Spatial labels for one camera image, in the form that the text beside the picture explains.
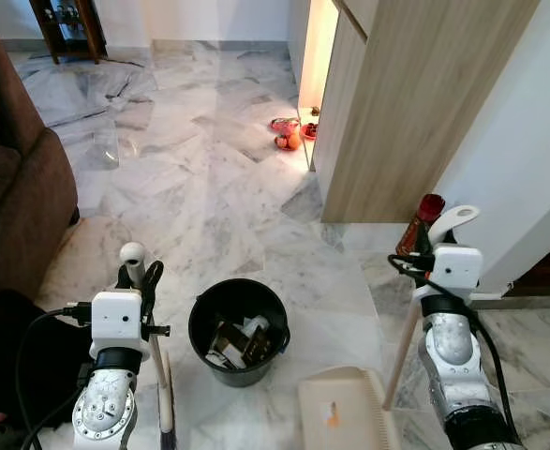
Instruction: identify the red plate with oranges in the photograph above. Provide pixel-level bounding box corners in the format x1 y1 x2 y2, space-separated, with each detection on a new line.
270 116 305 152

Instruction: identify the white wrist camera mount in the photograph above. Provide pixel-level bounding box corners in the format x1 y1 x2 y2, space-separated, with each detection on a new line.
89 290 146 352
430 245 484 301

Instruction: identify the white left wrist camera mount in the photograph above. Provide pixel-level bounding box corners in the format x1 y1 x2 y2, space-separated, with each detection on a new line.
89 290 146 352

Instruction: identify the light wood panel cabinet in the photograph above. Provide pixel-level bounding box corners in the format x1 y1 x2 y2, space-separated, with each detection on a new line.
310 0 543 225

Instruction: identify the wooden handled broom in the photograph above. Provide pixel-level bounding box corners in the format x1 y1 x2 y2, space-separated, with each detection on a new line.
120 241 178 450

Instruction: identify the brown cardboard box scrap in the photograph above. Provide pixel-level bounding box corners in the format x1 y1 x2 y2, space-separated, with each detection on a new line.
207 322 249 369

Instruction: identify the beige long handled dustpan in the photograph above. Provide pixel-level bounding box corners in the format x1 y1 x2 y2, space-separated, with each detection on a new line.
298 203 483 450

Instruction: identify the dark bottle with red top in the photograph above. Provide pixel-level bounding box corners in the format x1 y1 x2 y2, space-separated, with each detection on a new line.
395 193 445 260

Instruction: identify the white crumpled paper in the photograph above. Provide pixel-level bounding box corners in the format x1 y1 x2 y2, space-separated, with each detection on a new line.
242 316 273 339

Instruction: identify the brown fabric sofa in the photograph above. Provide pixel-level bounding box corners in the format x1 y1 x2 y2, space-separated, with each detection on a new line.
0 14 80 310

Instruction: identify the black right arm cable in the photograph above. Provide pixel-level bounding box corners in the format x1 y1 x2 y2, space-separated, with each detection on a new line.
386 251 522 446

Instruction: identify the clear plastic bottle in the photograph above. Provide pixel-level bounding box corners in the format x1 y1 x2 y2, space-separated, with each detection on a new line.
91 105 123 171

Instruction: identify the black plastic bucket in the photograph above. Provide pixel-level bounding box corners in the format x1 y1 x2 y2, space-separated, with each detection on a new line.
187 277 290 388

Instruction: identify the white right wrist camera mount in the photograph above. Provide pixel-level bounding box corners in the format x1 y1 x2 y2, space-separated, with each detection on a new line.
430 245 484 301

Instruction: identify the dark wooden glass cabinet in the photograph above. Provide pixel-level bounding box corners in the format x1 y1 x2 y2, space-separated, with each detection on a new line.
28 0 108 66

